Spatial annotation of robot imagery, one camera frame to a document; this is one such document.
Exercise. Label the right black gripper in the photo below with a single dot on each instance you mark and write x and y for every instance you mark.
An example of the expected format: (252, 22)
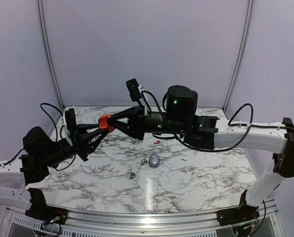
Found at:
(134, 128)

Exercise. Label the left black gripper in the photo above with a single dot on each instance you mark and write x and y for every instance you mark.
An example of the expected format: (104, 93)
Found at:
(83, 143)

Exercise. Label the red earbud charging case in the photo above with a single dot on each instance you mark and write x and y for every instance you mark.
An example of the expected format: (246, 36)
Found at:
(103, 123)

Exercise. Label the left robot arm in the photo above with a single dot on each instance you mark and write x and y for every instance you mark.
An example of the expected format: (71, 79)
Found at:
(42, 153)

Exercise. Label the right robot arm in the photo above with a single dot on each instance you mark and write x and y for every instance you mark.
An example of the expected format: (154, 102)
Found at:
(212, 134)

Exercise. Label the grey blue charging case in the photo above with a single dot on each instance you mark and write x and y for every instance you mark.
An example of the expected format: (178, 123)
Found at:
(154, 160)

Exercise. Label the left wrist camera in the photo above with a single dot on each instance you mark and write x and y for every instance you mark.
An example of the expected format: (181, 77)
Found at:
(69, 125)

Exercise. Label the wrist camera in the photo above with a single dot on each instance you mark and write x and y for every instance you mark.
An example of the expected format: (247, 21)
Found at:
(133, 88)
(69, 125)

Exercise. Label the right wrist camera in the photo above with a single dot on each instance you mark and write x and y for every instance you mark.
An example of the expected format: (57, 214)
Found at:
(133, 88)

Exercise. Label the front aluminium rail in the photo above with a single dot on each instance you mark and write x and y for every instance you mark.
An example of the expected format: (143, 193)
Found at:
(83, 223)

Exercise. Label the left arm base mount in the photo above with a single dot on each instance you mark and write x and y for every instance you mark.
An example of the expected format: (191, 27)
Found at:
(40, 210)

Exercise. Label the right aluminium frame post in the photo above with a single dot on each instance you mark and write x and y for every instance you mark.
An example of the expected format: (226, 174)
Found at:
(241, 53)

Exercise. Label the aluminium frame post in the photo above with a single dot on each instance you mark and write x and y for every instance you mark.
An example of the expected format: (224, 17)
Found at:
(47, 52)
(241, 53)

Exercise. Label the left aluminium frame post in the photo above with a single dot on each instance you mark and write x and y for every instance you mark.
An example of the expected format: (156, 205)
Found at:
(47, 52)

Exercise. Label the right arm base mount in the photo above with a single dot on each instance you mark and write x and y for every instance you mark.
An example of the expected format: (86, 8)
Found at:
(243, 212)

